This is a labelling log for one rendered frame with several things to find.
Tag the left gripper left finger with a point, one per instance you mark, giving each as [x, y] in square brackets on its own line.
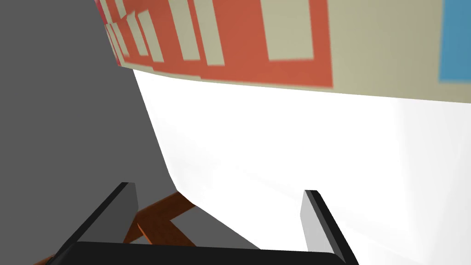
[114, 217]

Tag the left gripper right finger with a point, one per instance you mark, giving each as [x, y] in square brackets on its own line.
[314, 228]

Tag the red cream blue patterned rug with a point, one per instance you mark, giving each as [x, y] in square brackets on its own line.
[239, 36]

